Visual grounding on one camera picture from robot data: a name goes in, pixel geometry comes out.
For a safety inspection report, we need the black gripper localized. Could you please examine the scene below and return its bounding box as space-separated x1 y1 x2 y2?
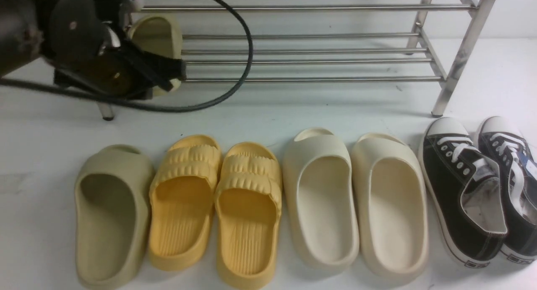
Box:
52 13 187 101

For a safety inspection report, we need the olive green slipper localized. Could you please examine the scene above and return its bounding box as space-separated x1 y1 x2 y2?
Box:
125 14 183 99
74 144 155 290

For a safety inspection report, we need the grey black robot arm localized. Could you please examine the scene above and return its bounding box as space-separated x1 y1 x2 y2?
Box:
1 0 186 99

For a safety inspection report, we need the steel shoe rack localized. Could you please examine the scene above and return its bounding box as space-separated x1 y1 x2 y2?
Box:
108 0 496 118

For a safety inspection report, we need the yellow ribbed slipper, left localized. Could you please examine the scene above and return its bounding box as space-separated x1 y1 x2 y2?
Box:
149 135 223 271

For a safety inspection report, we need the yellow ribbed slipper, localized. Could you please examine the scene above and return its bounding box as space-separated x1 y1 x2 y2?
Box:
149 135 223 271
214 141 283 290

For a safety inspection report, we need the yellow ribbed slipper, right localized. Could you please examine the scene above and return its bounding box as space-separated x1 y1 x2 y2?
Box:
214 141 283 290

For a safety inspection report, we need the cream slipper, left of pair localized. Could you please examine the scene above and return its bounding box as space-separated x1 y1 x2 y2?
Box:
282 128 360 275

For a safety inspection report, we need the cream slipper, of pair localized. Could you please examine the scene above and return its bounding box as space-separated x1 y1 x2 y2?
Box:
350 133 429 284
282 128 360 275

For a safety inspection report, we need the cream slipper, right of pair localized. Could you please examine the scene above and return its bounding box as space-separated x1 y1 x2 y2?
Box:
350 133 429 284

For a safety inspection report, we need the black canvas sneaker, left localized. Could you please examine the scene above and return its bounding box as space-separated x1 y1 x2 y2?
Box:
418 117 508 269

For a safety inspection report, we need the black canvas sneaker, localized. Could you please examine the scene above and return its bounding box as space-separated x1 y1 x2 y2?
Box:
418 117 508 269
476 116 537 265

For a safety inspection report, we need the black canvas sneaker, right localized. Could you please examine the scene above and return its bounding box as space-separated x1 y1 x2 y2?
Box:
476 116 537 265

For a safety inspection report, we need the blue white hang tag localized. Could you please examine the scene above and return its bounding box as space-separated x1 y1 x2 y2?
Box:
517 151 537 181

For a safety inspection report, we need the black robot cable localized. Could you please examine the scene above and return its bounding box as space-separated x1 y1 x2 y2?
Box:
0 0 254 113

